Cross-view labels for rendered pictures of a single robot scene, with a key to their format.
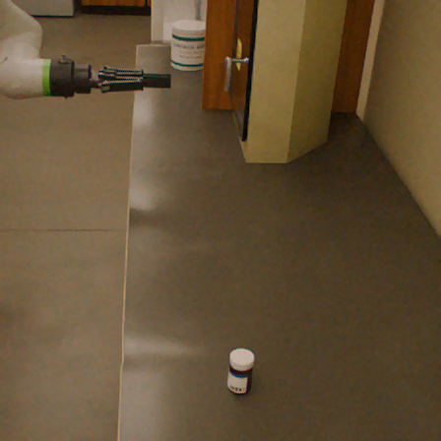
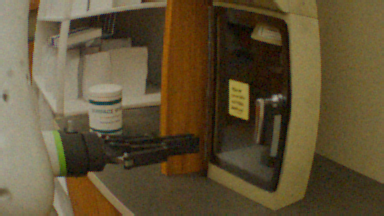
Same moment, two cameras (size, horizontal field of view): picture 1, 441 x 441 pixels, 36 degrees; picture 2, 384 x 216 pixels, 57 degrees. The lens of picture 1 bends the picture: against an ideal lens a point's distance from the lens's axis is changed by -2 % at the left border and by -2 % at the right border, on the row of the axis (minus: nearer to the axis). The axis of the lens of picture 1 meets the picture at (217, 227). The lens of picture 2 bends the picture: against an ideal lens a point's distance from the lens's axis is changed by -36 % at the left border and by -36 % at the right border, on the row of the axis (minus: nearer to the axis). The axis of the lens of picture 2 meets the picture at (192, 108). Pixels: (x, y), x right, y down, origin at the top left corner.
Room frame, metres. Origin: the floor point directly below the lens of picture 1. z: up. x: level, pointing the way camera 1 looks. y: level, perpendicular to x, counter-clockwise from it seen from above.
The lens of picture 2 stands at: (0.79, 0.52, 1.44)
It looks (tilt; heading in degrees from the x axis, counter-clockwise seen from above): 14 degrees down; 336
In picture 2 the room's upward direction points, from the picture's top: 2 degrees clockwise
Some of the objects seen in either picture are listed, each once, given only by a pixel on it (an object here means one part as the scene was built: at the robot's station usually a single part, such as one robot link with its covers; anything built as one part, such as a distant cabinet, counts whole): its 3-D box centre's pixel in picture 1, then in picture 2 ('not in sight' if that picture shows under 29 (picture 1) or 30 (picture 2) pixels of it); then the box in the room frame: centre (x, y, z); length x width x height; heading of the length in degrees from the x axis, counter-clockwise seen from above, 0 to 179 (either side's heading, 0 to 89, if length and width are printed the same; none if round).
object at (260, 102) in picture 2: (234, 73); (265, 118); (1.66, -0.02, 1.17); 0.05 x 0.03 x 0.10; 97
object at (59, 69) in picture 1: (64, 77); (71, 151); (1.60, 0.41, 1.15); 0.09 x 0.06 x 0.12; 7
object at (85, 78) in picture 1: (94, 79); (102, 151); (1.61, 0.33, 1.14); 0.09 x 0.08 x 0.07; 97
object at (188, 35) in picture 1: (189, 44); (104, 109); (2.37, 0.14, 1.02); 0.13 x 0.13 x 0.15
